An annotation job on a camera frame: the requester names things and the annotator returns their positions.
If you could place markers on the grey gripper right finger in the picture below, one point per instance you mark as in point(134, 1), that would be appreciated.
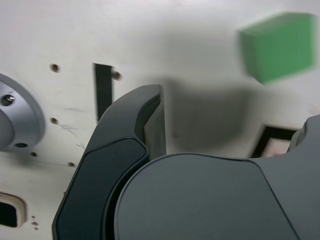
point(200, 200)

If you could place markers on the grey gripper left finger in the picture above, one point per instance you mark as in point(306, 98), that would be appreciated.
point(112, 140)

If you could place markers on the green cube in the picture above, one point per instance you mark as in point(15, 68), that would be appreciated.
point(280, 47)

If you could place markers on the black tape square outline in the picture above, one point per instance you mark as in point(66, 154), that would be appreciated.
point(261, 142)

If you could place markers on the black tape strip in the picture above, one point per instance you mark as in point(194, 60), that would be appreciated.
point(102, 87)

